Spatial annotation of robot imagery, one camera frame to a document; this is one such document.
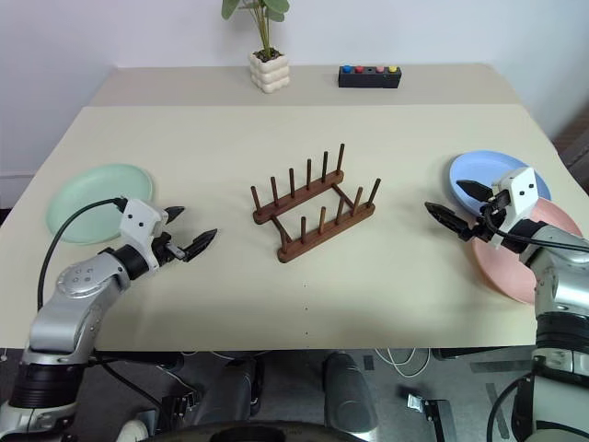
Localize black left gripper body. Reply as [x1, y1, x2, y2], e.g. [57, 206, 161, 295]
[151, 214, 189, 268]

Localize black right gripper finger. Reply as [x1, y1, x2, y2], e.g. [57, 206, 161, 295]
[423, 201, 472, 242]
[456, 180, 494, 204]

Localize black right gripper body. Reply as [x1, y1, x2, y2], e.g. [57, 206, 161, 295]
[468, 189, 513, 244]

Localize wooden dish rack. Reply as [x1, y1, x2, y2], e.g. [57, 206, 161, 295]
[250, 143, 383, 264]

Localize blue plate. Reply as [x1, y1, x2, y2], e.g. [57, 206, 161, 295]
[449, 151, 552, 217]

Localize pink-red plate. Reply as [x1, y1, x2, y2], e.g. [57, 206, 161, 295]
[471, 197, 584, 305]

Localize green plate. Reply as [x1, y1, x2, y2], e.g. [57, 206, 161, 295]
[44, 163, 156, 245]

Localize dark rounded shape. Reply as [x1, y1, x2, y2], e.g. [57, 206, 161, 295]
[202, 353, 269, 427]
[323, 351, 379, 435]

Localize black button box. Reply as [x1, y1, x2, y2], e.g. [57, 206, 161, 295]
[338, 64, 402, 89]

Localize cream bubble plant pot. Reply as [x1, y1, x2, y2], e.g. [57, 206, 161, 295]
[248, 47, 291, 95]

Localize green leafy plant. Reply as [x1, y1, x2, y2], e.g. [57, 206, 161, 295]
[221, 0, 291, 60]

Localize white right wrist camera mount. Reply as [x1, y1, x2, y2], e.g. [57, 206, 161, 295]
[490, 167, 537, 250]

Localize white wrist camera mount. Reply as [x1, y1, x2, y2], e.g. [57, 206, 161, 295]
[490, 167, 537, 250]
[119, 198, 169, 269]

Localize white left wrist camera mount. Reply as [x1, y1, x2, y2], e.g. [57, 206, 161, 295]
[119, 198, 169, 269]

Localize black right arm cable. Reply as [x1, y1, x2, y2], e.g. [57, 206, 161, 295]
[480, 209, 589, 253]

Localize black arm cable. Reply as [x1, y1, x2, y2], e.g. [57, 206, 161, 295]
[480, 209, 589, 253]
[37, 196, 129, 310]

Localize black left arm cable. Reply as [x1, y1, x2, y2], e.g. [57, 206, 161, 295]
[37, 196, 129, 310]

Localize white floor cable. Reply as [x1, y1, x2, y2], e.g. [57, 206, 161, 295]
[373, 347, 432, 369]

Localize black metal bracket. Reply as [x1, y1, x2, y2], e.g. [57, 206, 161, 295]
[398, 392, 456, 442]

